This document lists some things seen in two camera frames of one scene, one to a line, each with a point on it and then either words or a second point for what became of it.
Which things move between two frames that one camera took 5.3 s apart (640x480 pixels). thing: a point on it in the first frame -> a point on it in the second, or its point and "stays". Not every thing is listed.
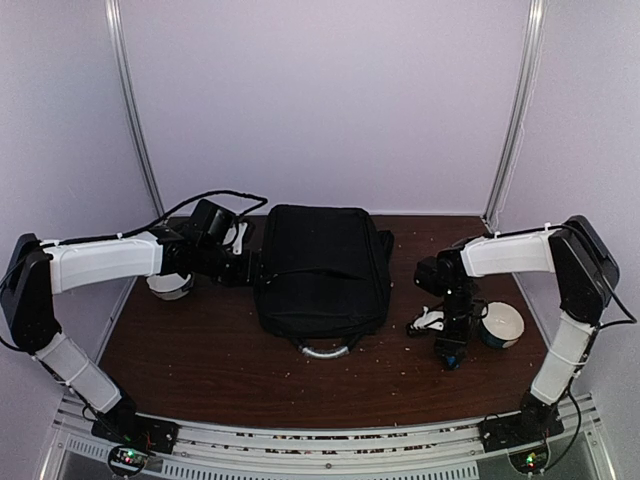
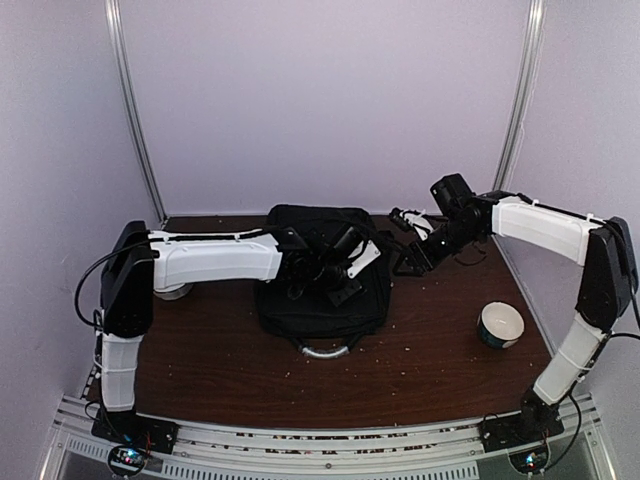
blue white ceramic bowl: [503, 326] stays
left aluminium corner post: [115, 30] stays
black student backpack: [324, 277] stays
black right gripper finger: [449, 348] -> [407, 266]
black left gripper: [246, 276] -> [338, 297]
